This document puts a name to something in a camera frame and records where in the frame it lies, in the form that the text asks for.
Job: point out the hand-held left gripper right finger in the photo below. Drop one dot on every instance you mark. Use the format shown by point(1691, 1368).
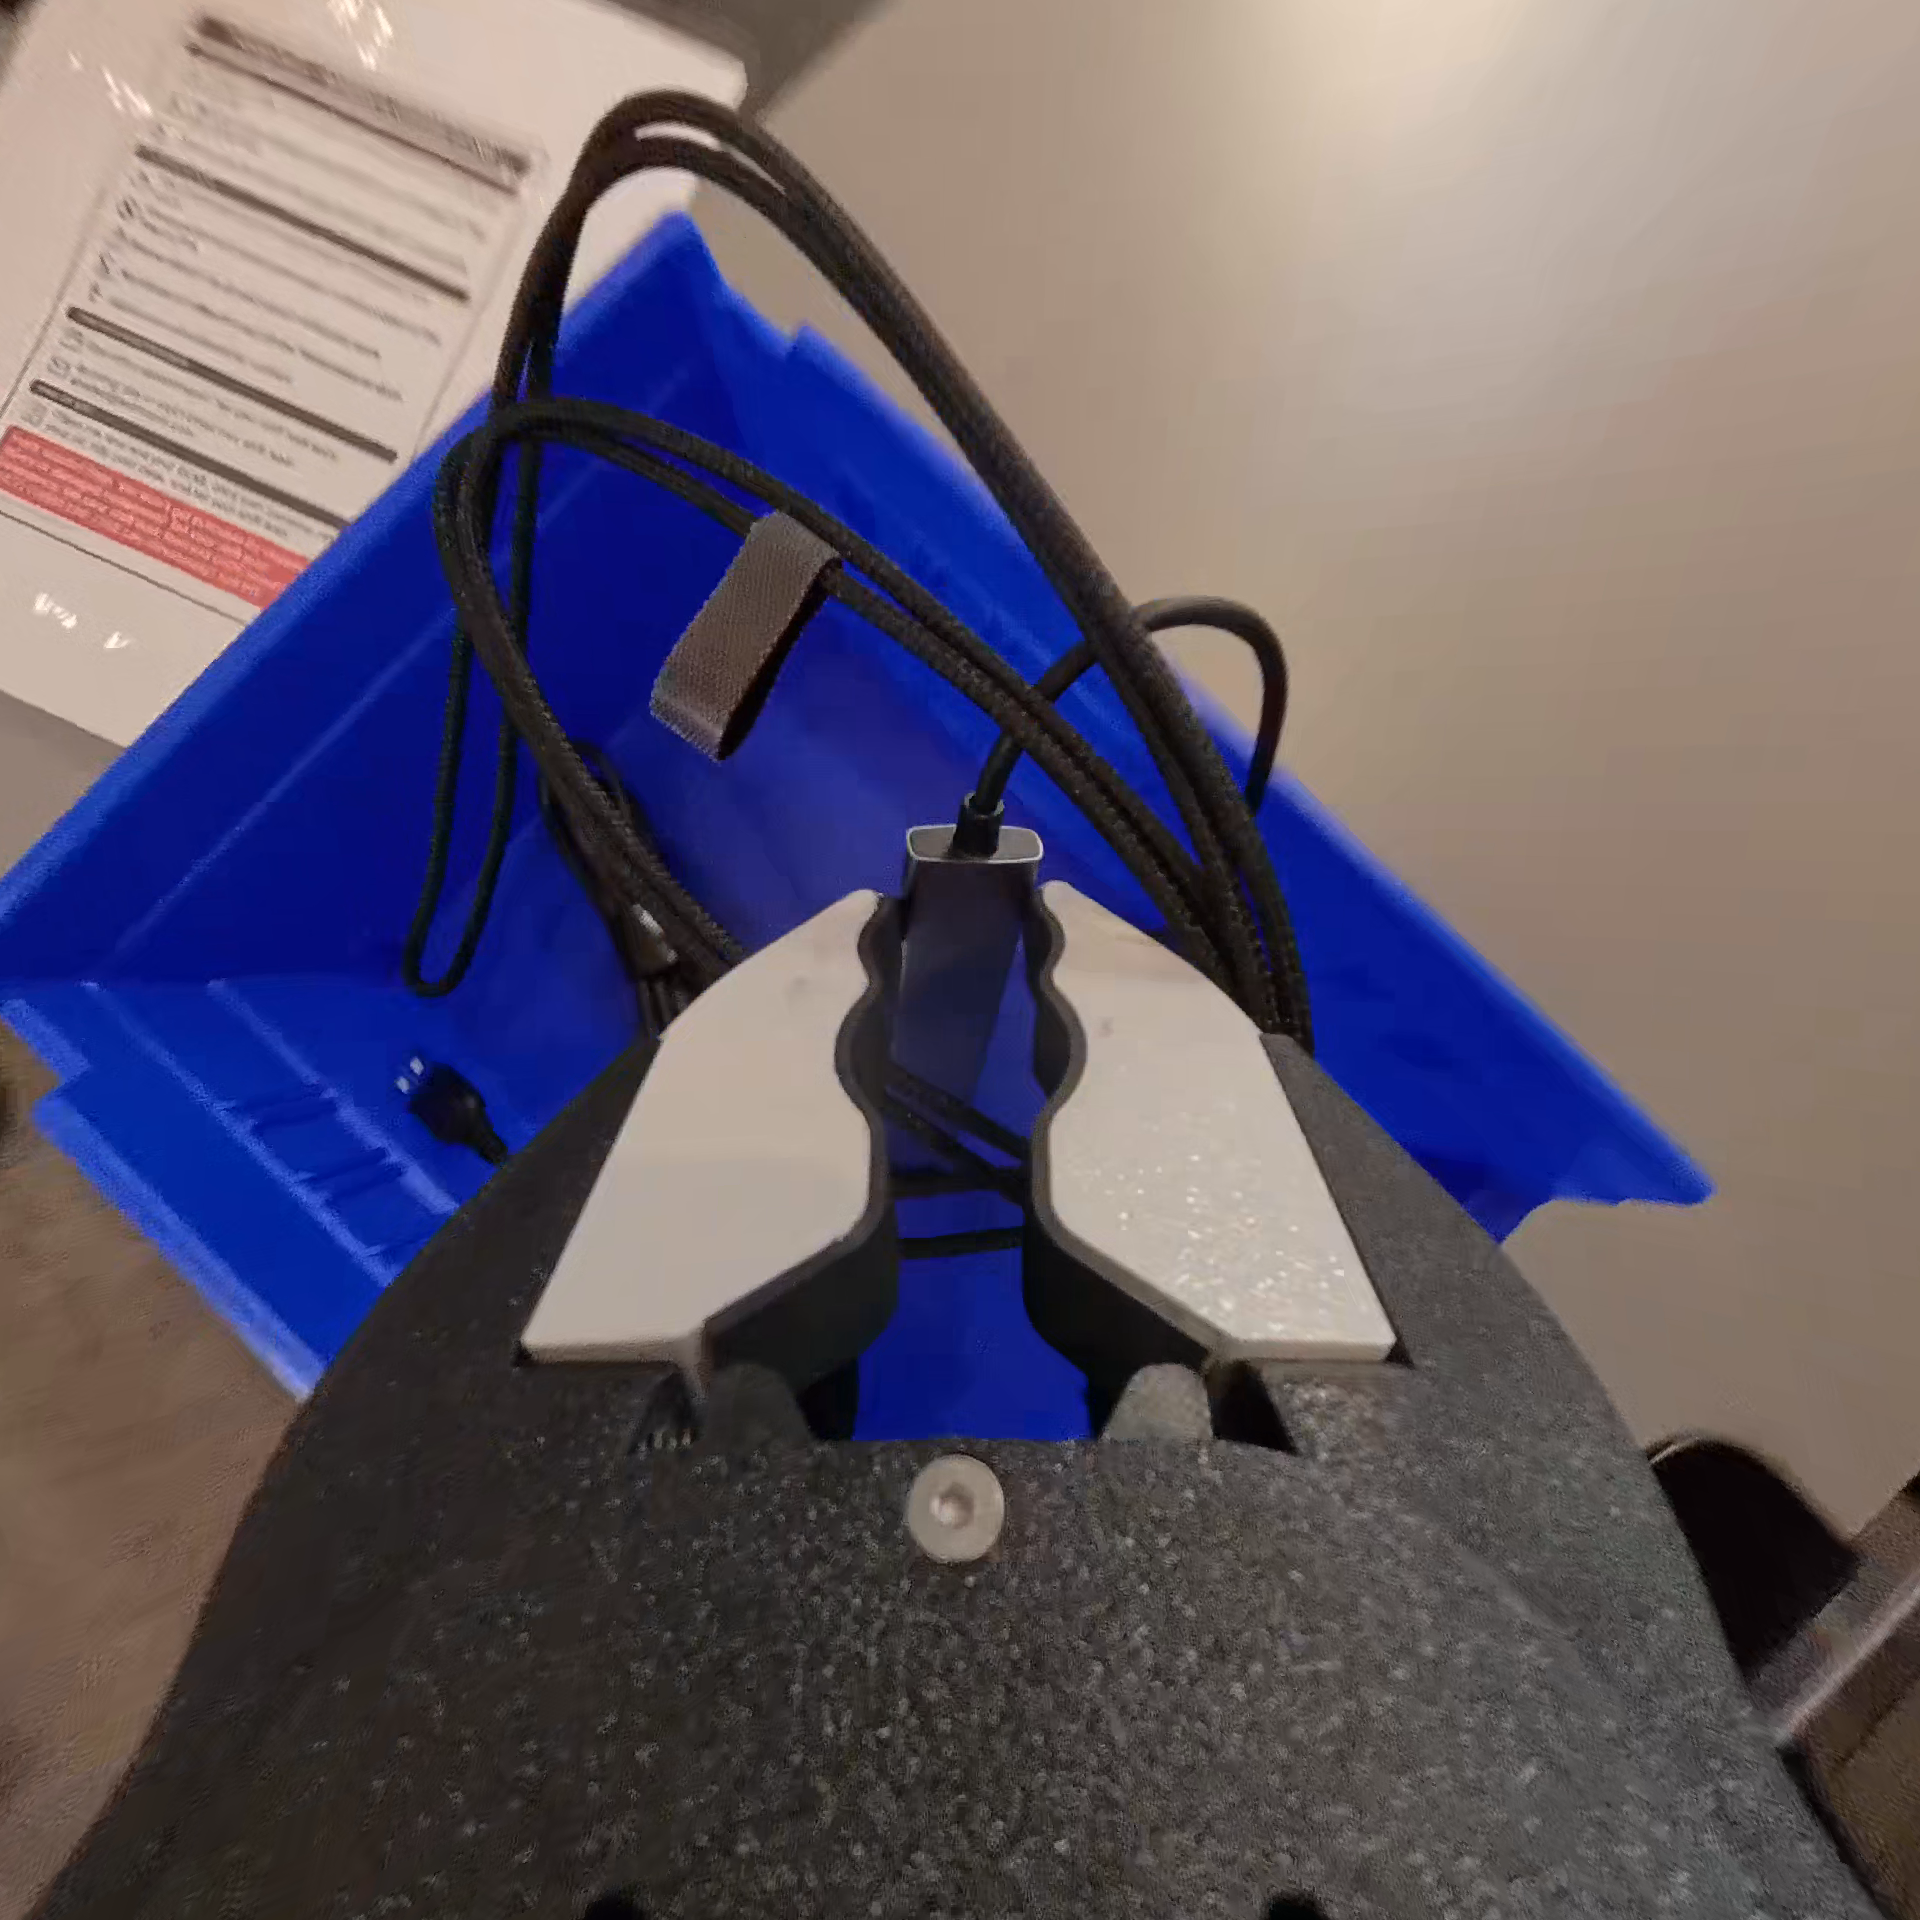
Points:
point(1214, 1200)

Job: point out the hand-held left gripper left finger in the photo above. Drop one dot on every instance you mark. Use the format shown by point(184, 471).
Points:
point(705, 1185)

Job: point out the blue plastic bin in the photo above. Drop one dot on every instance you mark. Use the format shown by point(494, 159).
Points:
point(300, 841)

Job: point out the dark chair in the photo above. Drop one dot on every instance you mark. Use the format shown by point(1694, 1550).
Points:
point(1755, 1560)

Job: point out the white instruction sheet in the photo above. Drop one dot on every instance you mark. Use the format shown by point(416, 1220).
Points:
point(225, 301)

